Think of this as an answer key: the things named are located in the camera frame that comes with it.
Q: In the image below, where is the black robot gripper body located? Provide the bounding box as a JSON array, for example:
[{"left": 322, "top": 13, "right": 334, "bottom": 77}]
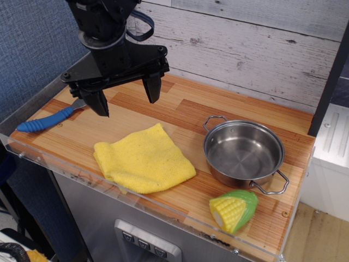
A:
[{"left": 61, "top": 40, "right": 170, "bottom": 92}]

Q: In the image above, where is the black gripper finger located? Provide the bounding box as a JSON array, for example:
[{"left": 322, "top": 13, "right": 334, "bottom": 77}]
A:
[
  {"left": 142, "top": 73, "right": 161, "bottom": 104},
  {"left": 80, "top": 89, "right": 109, "bottom": 117}
]

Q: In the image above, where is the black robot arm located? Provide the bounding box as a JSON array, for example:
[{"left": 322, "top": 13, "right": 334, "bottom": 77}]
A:
[{"left": 61, "top": 1, "right": 169, "bottom": 116}]

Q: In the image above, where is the yellow folded cloth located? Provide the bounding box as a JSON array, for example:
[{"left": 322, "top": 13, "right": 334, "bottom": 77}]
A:
[{"left": 93, "top": 123, "right": 196, "bottom": 194}]

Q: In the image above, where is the clear acrylic edge guard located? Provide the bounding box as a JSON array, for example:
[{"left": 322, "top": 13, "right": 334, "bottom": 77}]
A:
[{"left": 1, "top": 135, "right": 284, "bottom": 261}]

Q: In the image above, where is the stainless steel pot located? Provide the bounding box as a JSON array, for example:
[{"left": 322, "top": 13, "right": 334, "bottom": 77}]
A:
[{"left": 203, "top": 116, "right": 290, "bottom": 195}]

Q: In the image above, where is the grey control panel with buttons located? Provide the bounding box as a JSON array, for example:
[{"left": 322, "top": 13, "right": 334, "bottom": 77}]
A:
[{"left": 114, "top": 219, "right": 182, "bottom": 261}]

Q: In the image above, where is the plastic toy corn cob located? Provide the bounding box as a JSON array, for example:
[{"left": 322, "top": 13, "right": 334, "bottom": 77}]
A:
[{"left": 209, "top": 189, "right": 259, "bottom": 234}]

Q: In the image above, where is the yellow object at corner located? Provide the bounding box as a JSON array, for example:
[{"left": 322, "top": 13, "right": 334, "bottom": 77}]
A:
[{"left": 26, "top": 249, "right": 49, "bottom": 262}]

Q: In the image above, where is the white ridged appliance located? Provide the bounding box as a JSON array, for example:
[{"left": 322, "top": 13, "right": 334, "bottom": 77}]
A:
[{"left": 300, "top": 104, "right": 348, "bottom": 221}]

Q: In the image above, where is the blue looped cable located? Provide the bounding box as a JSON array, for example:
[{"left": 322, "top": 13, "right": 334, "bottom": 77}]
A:
[{"left": 125, "top": 10, "right": 155, "bottom": 42}]

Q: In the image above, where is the black right vertical post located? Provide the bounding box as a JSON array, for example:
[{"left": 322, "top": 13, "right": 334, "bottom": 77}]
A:
[{"left": 307, "top": 0, "right": 349, "bottom": 136}]

